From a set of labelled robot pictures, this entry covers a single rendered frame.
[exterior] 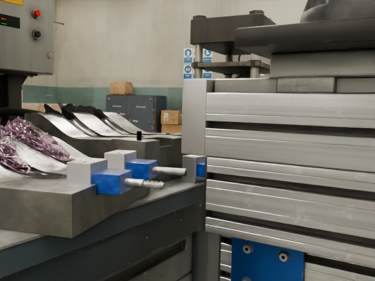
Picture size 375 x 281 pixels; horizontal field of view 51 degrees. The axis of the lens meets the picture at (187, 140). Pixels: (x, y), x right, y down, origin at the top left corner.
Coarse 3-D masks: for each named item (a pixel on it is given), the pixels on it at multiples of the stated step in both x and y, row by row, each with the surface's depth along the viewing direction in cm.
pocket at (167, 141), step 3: (144, 138) 82; (147, 138) 83; (150, 138) 84; (153, 138) 85; (156, 138) 86; (159, 138) 86; (162, 138) 85; (165, 138) 85; (168, 138) 84; (171, 138) 83; (162, 141) 85; (165, 141) 85; (168, 141) 84; (171, 141) 83; (162, 144) 85; (165, 144) 85; (168, 144) 84; (171, 144) 84
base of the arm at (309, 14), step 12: (312, 0) 41; (324, 0) 40; (336, 0) 37; (348, 0) 36; (360, 0) 35; (372, 0) 35; (312, 12) 39; (324, 12) 38; (336, 12) 37; (348, 12) 36; (360, 12) 35; (372, 12) 35
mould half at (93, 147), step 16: (80, 112) 105; (112, 112) 114; (48, 128) 91; (64, 128) 90; (96, 128) 97; (128, 128) 106; (80, 144) 85; (96, 144) 83; (112, 144) 80; (128, 144) 78; (144, 144) 76; (176, 144) 85; (160, 160) 80; (176, 160) 85; (160, 176) 80; (176, 176) 86
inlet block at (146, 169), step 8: (112, 152) 64; (120, 152) 64; (128, 152) 65; (136, 152) 67; (112, 160) 63; (120, 160) 63; (128, 160) 64; (136, 160) 65; (144, 160) 65; (152, 160) 65; (112, 168) 63; (120, 168) 63; (128, 168) 63; (136, 168) 62; (144, 168) 62; (152, 168) 63; (160, 168) 63; (168, 168) 63; (176, 168) 63; (184, 168) 62; (136, 176) 62; (144, 176) 62; (152, 176) 64
